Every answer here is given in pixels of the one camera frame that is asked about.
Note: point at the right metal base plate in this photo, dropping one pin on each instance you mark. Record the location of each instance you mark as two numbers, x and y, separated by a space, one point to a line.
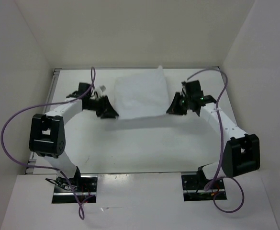
193 190

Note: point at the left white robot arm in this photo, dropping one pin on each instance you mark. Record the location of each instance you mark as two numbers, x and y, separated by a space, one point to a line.
47 135

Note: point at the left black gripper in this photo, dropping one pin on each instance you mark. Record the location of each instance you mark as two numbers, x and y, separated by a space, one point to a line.
109 110

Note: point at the white skirt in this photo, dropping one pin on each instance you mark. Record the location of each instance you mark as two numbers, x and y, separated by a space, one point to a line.
141 95

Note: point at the aluminium table frame rail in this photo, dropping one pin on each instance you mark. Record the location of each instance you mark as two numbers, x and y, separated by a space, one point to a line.
157 144

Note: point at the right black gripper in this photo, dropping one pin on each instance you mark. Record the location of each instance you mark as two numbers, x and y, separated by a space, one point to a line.
174 108

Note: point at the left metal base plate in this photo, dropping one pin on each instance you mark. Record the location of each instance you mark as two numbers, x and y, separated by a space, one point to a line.
85 190

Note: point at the metal base plate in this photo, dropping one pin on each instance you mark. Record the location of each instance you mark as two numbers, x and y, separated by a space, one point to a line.
85 190
193 190

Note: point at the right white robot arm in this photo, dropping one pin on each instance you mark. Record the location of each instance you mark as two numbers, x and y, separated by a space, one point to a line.
240 151

